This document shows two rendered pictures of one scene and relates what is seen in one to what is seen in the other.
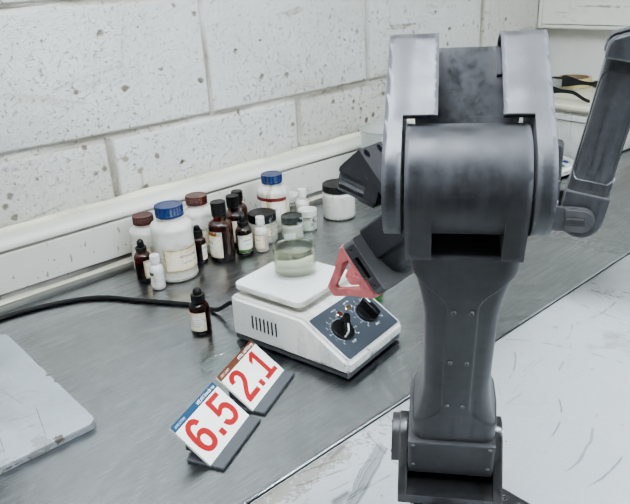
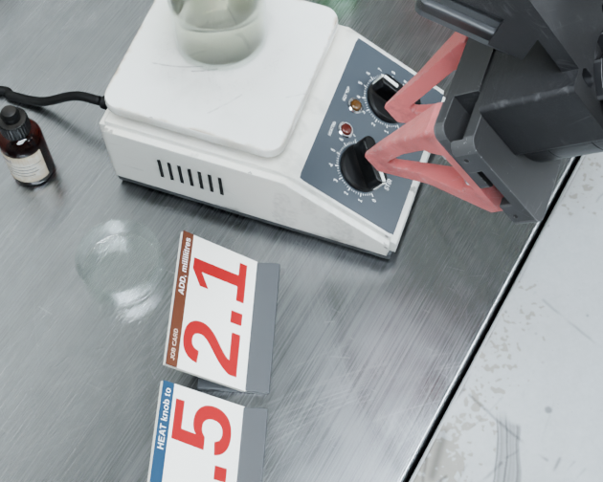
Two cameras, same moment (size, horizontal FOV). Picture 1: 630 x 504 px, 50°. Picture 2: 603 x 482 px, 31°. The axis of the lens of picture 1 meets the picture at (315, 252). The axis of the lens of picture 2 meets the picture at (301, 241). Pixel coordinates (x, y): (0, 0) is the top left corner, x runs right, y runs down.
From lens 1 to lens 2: 0.46 m
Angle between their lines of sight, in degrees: 40
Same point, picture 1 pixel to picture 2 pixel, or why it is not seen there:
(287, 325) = (250, 184)
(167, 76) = not seen: outside the picture
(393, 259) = (553, 155)
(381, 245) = (534, 141)
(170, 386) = (49, 356)
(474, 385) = not seen: outside the picture
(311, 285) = (276, 81)
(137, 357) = not seen: outside the picture
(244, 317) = (139, 160)
